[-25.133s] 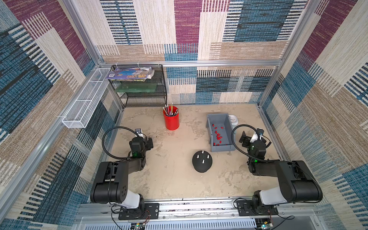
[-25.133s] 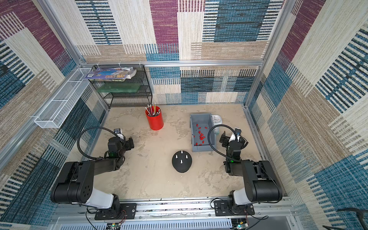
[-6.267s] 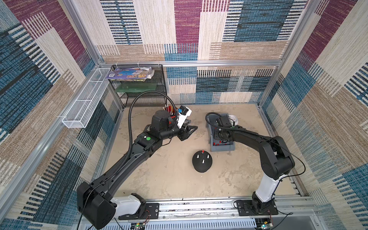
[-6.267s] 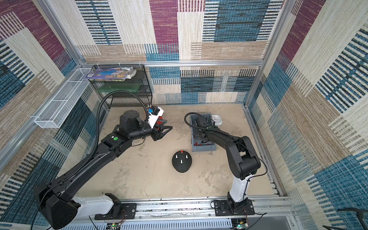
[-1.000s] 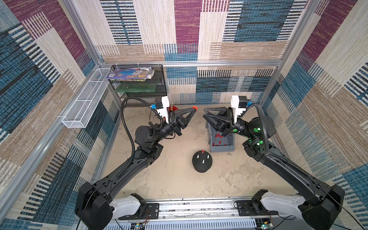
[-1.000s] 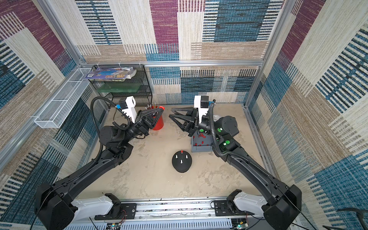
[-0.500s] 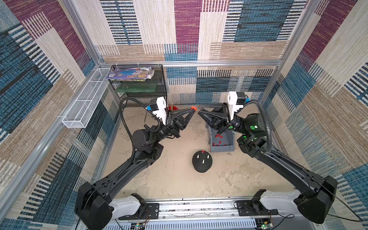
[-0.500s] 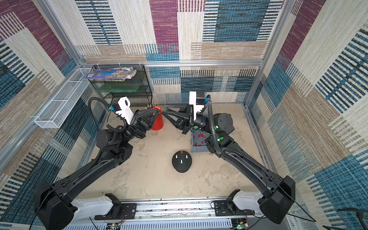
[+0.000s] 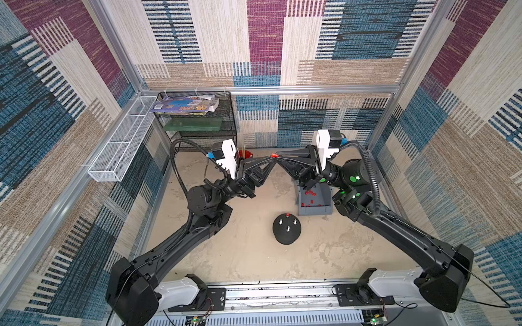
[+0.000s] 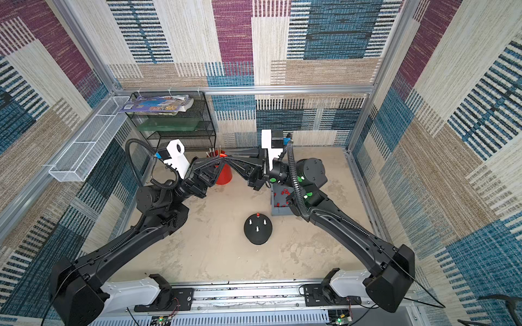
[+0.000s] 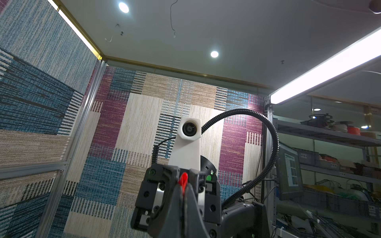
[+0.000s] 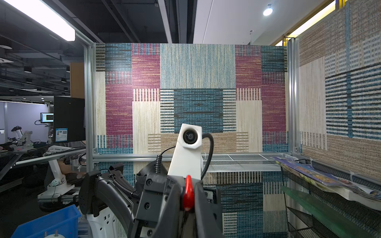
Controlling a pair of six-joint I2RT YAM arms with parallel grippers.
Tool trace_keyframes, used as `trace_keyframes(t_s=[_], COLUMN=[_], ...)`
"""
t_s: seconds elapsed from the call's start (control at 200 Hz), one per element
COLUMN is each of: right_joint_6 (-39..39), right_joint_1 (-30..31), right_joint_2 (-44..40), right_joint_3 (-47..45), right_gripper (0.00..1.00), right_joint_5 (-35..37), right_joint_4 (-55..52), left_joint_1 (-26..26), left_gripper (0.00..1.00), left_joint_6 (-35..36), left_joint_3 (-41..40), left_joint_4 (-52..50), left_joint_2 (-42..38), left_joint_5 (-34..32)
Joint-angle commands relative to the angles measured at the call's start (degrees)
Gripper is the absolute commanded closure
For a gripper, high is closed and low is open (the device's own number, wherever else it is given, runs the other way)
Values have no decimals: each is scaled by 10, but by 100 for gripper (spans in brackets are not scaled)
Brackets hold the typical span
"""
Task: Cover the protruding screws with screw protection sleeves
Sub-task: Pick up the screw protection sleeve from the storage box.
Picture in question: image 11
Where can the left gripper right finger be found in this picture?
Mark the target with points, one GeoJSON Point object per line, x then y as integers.
{"type": "Point", "coordinates": [193, 223]}

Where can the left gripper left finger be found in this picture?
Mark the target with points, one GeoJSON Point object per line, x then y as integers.
{"type": "Point", "coordinates": [168, 223]}

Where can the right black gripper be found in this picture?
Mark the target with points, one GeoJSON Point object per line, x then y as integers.
{"type": "Point", "coordinates": [157, 187]}

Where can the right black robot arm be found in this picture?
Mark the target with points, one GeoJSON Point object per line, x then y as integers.
{"type": "Point", "coordinates": [241, 219]}

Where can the computer monitor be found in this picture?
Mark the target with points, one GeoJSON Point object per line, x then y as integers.
{"type": "Point", "coordinates": [289, 173]}

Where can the metal storage shelving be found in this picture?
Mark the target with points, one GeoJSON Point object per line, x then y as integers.
{"type": "Point", "coordinates": [339, 172]}

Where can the long ceiling light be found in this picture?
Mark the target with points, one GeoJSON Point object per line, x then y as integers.
{"type": "Point", "coordinates": [358, 54]}

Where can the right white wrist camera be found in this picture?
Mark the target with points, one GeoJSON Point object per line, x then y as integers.
{"type": "Point", "coordinates": [186, 150]}

